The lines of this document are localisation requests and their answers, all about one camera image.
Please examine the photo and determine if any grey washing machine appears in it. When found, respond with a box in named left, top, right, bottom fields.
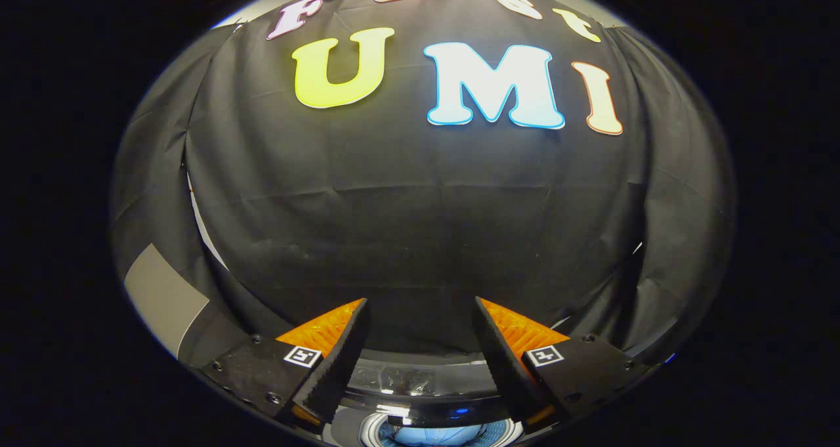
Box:
left=328, top=349, right=547, bottom=447

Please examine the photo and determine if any light blue polo shirt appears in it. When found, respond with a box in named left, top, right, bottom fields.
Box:
left=392, top=424, right=485, bottom=447

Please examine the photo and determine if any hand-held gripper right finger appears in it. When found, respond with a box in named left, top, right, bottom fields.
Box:
left=472, top=296, right=657, bottom=428

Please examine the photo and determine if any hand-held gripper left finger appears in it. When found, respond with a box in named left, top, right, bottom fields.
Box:
left=200, top=298, right=369, bottom=428

